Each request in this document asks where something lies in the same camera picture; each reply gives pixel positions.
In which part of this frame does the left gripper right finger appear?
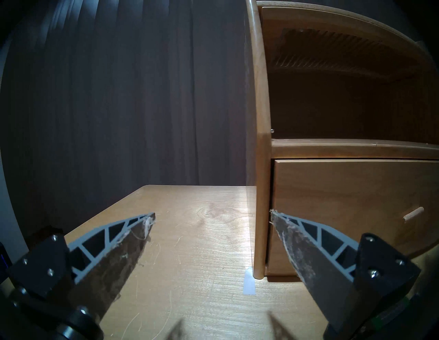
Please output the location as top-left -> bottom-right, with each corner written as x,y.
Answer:
270,210 -> 422,340

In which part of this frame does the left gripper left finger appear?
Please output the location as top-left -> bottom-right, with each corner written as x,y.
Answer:
7,212 -> 156,324

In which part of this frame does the white tape strip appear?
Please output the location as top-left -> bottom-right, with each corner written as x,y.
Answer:
243,268 -> 257,295

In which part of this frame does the grey curtain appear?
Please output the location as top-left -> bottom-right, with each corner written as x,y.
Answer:
0,0 -> 258,240

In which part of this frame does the wooden cabinet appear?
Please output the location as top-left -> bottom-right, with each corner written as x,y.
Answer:
245,0 -> 439,280

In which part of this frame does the wooden flip door with peg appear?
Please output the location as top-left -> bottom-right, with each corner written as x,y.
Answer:
261,6 -> 429,81

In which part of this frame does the wooden drawer with peg handle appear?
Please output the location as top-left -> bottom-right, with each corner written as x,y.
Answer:
267,158 -> 439,276

